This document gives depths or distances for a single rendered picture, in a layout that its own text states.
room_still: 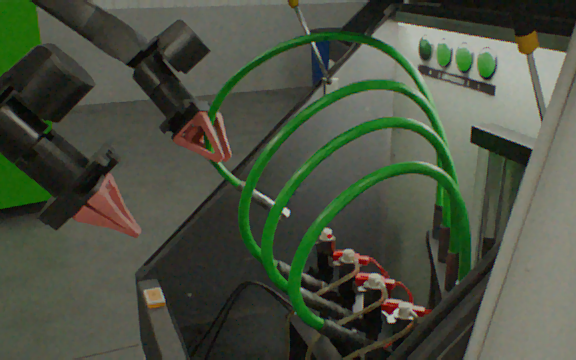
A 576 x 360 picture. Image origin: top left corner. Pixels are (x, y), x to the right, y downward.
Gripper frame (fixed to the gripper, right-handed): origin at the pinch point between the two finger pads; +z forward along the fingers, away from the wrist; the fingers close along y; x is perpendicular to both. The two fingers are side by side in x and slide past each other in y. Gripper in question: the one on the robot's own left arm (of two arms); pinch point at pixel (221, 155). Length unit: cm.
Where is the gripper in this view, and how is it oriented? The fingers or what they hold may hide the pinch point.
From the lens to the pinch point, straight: 103.6
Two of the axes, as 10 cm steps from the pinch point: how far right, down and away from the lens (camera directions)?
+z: 6.5, 7.5, -1.6
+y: 3.4, -0.9, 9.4
